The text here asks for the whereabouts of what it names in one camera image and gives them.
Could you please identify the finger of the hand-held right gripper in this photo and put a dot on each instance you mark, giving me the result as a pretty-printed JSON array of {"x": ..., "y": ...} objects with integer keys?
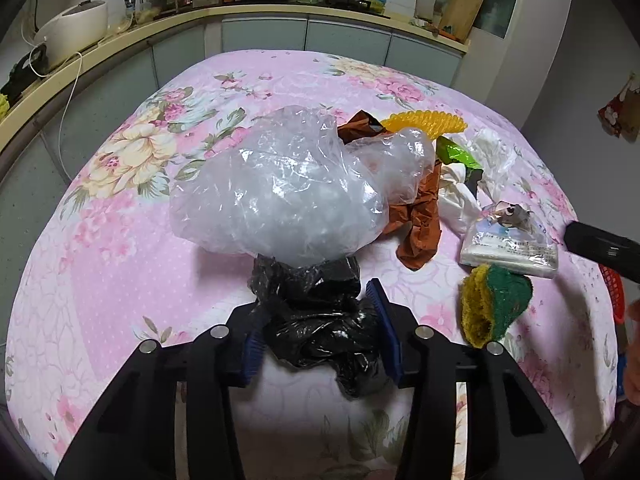
[{"x": 600, "y": 247}]

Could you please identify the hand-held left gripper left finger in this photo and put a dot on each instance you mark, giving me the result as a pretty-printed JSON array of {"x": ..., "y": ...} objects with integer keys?
[{"x": 252, "y": 360}]

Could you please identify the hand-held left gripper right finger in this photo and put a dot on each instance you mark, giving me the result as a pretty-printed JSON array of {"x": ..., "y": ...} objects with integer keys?
[{"x": 387, "y": 335}]

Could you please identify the red plastic basket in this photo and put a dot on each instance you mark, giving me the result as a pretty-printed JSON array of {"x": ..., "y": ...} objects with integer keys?
[{"x": 612, "y": 290}]

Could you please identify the black plastic bag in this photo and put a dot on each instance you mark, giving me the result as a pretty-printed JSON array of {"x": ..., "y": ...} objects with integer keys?
[{"x": 310, "y": 320}]

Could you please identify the clear tissue packet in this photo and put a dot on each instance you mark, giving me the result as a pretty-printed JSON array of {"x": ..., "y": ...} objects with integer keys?
[{"x": 505, "y": 252}]

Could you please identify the yellow green scouring sponge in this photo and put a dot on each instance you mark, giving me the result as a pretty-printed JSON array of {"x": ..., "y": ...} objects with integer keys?
[{"x": 500, "y": 300}]

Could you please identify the white plastic bag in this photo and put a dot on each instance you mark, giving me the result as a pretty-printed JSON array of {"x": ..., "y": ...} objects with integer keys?
[{"x": 455, "y": 205}]

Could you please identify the clear plastic bag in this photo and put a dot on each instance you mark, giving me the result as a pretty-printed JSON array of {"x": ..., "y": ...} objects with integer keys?
[{"x": 280, "y": 185}]

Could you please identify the small silver cartoon wrapper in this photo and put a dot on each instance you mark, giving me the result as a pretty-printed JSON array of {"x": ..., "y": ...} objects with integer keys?
[{"x": 510, "y": 215}]

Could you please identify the pink floral bedsheet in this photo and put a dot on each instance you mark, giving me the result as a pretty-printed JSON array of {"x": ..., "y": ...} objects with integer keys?
[{"x": 125, "y": 260}]

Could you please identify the green snack wrapper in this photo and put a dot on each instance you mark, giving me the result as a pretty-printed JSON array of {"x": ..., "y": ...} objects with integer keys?
[{"x": 452, "y": 152}]

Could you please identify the wooden cutting board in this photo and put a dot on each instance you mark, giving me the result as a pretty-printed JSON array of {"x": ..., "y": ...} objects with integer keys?
[{"x": 462, "y": 10}]

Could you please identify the white plastic bottle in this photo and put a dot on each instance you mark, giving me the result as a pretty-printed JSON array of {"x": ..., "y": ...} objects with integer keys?
[{"x": 424, "y": 5}]

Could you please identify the grey base cabinets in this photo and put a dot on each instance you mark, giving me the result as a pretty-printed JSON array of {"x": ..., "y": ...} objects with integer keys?
[{"x": 345, "y": 35}]

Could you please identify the beige kitchen countertop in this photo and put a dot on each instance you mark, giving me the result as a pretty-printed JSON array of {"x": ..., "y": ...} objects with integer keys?
[{"x": 165, "y": 25}]

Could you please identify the yellow knobbly item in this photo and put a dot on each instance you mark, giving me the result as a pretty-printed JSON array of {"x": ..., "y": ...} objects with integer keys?
[{"x": 4, "y": 106}]

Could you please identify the black countertop appliance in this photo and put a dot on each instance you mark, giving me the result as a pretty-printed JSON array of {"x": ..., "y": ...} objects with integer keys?
[{"x": 22, "y": 75}]

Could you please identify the jar with black lid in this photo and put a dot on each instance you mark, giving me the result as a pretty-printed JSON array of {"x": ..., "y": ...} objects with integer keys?
[{"x": 130, "y": 7}]

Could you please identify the white rice cooker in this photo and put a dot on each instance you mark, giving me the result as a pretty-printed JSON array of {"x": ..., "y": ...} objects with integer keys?
[{"x": 75, "y": 30}]

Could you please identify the red wall ornament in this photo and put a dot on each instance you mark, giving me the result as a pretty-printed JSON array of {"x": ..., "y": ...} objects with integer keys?
[{"x": 620, "y": 110}]

